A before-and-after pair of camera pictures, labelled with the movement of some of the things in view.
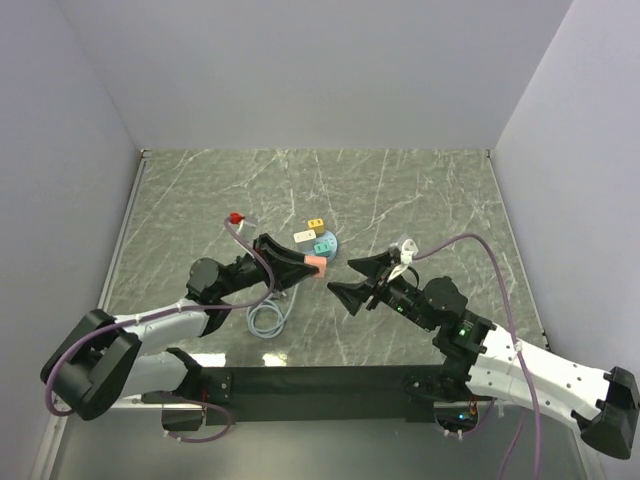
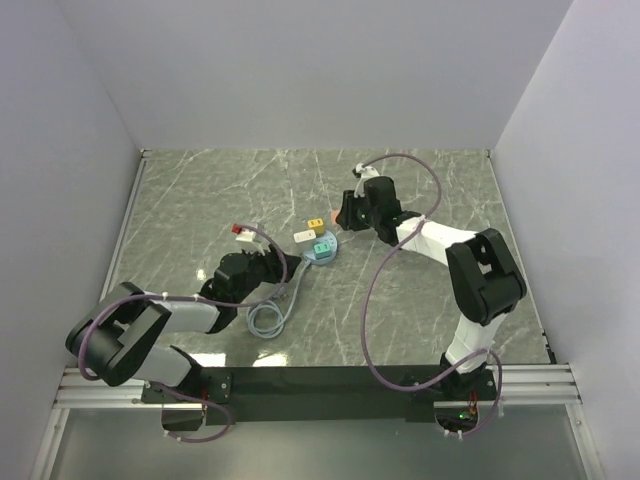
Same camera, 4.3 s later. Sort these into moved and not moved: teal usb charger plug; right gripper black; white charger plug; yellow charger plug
Moved: right gripper black
Not moved: white charger plug; teal usb charger plug; yellow charger plug
